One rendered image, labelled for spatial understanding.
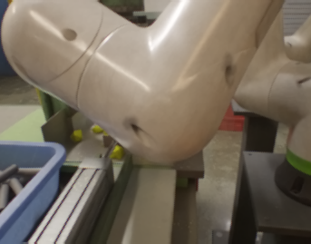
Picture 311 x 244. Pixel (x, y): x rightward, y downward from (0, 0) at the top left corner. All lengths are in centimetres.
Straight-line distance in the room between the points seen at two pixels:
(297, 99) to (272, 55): 11
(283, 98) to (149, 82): 37
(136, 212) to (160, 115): 23
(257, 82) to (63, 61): 42
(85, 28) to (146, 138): 10
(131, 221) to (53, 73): 23
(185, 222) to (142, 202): 8
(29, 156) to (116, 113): 35
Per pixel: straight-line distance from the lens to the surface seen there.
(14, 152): 55
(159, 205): 39
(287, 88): 51
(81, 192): 33
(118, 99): 19
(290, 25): 629
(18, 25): 25
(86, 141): 59
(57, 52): 22
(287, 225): 52
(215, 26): 20
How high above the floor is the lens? 127
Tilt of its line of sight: 24 degrees down
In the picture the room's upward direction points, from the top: 2 degrees counter-clockwise
